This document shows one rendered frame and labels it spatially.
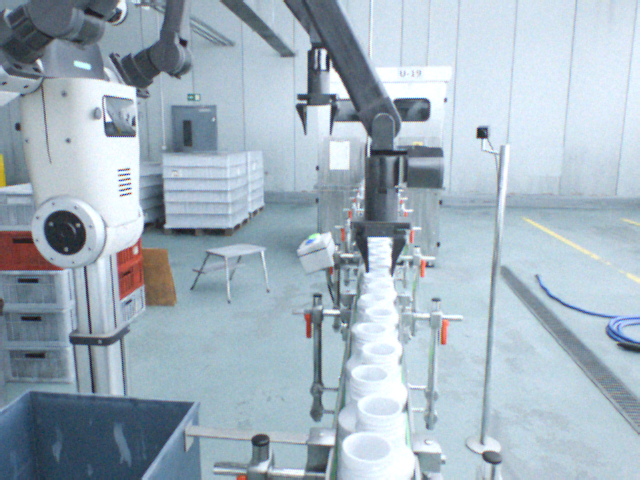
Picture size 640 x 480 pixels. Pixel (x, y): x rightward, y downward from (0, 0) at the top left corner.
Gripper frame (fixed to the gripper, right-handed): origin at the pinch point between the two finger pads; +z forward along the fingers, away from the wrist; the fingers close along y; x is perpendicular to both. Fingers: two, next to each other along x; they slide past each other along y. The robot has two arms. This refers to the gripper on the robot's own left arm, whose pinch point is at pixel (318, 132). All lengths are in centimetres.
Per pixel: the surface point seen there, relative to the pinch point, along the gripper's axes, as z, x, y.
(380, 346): 24, 79, -17
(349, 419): 27, 88, -14
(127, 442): 53, 56, 26
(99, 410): 48, 56, 31
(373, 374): 24, 85, -16
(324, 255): 31.1, 3.4, -2.2
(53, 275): 76, -122, 162
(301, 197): 124, -972, 156
